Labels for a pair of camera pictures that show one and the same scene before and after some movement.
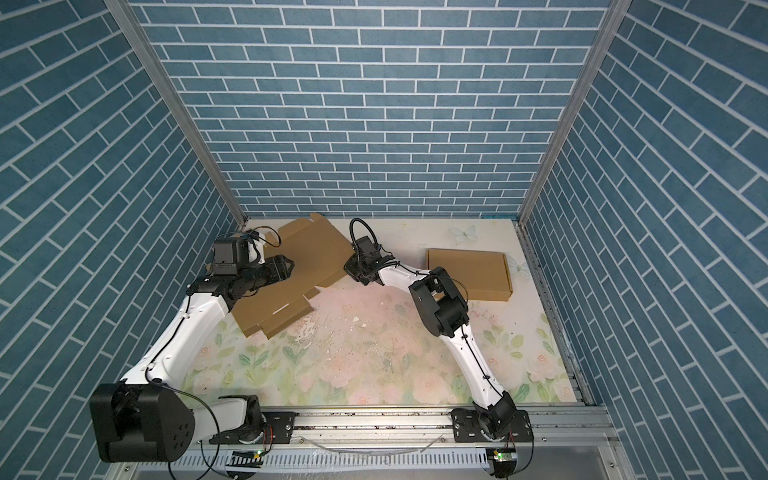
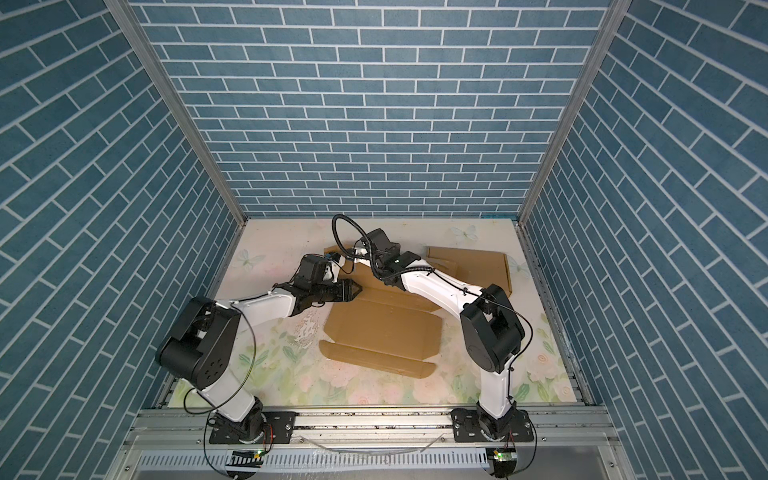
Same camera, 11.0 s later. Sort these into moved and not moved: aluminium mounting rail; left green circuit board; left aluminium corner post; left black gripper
Moved: left black gripper
Not moved: aluminium mounting rail; left green circuit board; left aluminium corner post
